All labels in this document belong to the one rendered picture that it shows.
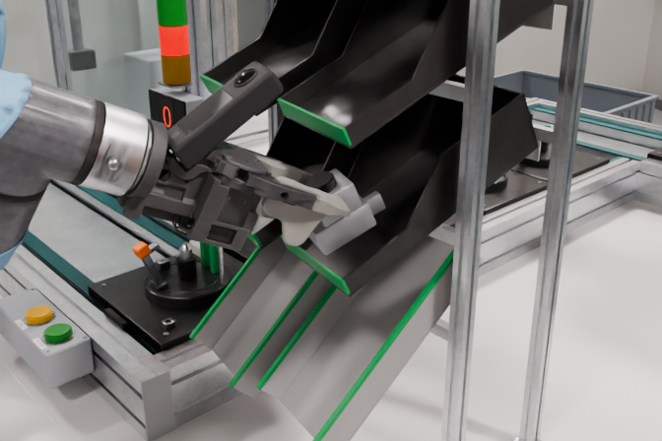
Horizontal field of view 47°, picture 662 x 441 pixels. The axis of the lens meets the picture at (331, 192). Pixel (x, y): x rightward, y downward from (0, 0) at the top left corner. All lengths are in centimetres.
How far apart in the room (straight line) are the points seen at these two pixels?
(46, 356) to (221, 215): 54
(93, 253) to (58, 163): 92
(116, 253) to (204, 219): 87
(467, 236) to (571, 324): 65
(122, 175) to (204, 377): 54
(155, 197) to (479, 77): 33
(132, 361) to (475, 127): 61
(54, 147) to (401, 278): 46
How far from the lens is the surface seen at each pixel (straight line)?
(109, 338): 121
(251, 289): 107
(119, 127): 66
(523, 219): 163
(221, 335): 108
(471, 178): 80
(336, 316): 96
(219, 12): 246
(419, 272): 93
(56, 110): 65
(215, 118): 68
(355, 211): 77
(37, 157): 65
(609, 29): 631
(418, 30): 90
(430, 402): 120
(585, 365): 134
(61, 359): 120
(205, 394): 117
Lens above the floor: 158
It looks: 22 degrees down
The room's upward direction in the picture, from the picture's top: straight up
